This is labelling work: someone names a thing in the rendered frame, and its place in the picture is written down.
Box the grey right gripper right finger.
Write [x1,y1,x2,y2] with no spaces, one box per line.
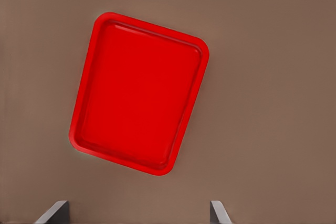
[210,200,233,224]

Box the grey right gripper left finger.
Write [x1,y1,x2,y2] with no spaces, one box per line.
[34,200,70,224]

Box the red rectangular plastic tray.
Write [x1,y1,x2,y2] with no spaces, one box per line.
[68,12,211,177]

